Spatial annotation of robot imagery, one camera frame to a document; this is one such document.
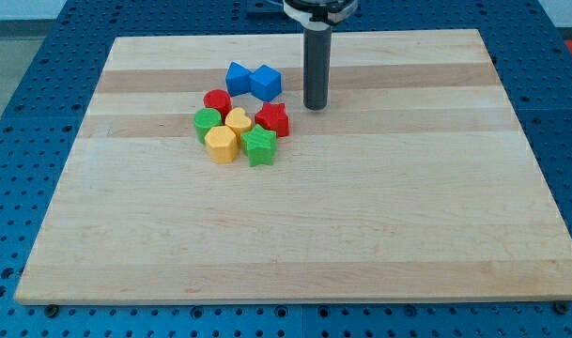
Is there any yellow hexagon block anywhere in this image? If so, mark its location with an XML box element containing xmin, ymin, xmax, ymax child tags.
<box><xmin>205</xmin><ymin>126</ymin><xmax>239</xmax><ymax>164</ymax></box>

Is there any blue block left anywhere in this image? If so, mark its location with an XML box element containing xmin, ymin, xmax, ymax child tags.
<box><xmin>225</xmin><ymin>62</ymin><xmax>252</xmax><ymax>97</ymax></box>

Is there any yellow heart block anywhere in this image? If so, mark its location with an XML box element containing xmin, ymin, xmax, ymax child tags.
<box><xmin>224</xmin><ymin>107</ymin><xmax>253</xmax><ymax>142</ymax></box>

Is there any green cylinder block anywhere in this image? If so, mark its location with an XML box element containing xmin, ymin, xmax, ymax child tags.
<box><xmin>193</xmin><ymin>108</ymin><xmax>223</xmax><ymax>144</ymax></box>

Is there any white robot end-effector mount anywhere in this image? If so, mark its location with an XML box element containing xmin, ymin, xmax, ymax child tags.
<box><xmin>283</xmin><ymin>0</ymin><xmax>359</xmax><ymax>25</ymax></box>

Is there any red cylinder block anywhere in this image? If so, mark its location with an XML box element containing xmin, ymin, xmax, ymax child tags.
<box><xmin>203</xmin><ymin>89</ymin><xmax>232</xmax><ymax>120</ymax></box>

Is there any wooden board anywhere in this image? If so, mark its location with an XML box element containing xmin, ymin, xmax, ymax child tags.
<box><xmin>15</xmin><ymin>29</ymin><xmax>572</xmax><ymax>305</ymax></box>

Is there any green star block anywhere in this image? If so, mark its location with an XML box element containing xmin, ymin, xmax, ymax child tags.
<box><xmin>241</xmin><ymin>125</ymin><xmax>277</xmax><ymax>167</ymax></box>

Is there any red star block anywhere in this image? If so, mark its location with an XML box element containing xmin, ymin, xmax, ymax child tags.
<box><xmin>255</xmin><ymin>102</ymin><xmax>290</xmax><ymax>138</ymax></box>

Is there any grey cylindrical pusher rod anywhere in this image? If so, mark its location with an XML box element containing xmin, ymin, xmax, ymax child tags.
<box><xmin>303</xmin><ymin>23</ymin><xmax>332</xmax><ymax>111</ymax></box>

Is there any blue cube block right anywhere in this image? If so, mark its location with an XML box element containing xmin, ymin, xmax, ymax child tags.
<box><xmin>250</xmin><ymin>65</ymin><xmax>282</xmax><ymax>102</ymax></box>

